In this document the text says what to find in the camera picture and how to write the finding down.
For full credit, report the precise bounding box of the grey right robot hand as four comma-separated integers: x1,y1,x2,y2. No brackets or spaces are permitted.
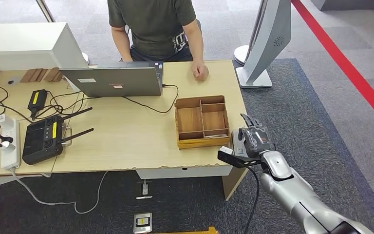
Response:
237,114,275,158

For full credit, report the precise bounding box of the person's left hand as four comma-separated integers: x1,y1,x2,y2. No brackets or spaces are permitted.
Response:
191,60,209,81

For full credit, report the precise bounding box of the white card reader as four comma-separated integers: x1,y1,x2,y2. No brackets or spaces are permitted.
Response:
231,128,249,158

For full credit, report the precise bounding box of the person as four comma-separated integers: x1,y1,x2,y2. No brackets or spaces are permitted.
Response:
107,0,209,81

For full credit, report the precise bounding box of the wooden compartment tray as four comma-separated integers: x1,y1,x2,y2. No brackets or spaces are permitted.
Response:
174,95,231,150

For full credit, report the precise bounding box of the grey kiosk display stand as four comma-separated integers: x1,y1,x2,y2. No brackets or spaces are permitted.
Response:
233,0,293,89

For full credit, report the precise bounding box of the grey laptop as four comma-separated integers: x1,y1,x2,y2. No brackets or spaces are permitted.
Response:
59,61,164,98

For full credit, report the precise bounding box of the red floor tape stripe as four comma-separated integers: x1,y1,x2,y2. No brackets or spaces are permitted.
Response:
292,0,374,132

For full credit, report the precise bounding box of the yellow board edge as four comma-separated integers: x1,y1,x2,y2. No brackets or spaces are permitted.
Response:
151,226,219,234

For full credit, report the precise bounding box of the floor outlet with white plug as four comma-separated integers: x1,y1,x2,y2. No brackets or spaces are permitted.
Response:
136,180,153,200

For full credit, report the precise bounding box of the metal floor socket plate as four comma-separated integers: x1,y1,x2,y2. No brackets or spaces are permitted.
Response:
133,212,153,234

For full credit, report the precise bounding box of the wooden block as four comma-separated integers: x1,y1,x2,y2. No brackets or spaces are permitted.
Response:
29,68,43,83
19,68,37,83
36,68,50,83
43,67,64,83

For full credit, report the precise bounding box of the black adapter with yellow label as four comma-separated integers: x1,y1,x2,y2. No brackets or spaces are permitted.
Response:
27,89,48,120

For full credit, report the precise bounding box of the black controller with antennas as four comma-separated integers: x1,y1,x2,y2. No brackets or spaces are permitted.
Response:
21,107,94,166

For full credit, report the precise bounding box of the large white box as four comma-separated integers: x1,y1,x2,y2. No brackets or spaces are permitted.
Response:
0,21,89,71

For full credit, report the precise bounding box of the white power strip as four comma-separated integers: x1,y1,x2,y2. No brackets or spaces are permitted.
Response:
0,117,21,171

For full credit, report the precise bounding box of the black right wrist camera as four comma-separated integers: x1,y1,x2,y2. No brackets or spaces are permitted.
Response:
217,146,262,169

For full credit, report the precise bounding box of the black laptop power cable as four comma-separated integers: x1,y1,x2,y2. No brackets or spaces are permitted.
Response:
122,84,180,114

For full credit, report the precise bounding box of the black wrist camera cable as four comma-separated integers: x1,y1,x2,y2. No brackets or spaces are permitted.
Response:
243,166,261,234

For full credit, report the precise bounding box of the black adapter cable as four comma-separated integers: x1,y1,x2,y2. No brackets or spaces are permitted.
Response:
30,91,89,121

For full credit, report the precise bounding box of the metal door frame post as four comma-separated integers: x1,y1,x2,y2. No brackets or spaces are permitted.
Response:
35,0,56,22

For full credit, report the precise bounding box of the white power strip cable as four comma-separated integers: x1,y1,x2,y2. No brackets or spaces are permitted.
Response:
11,170,109,215

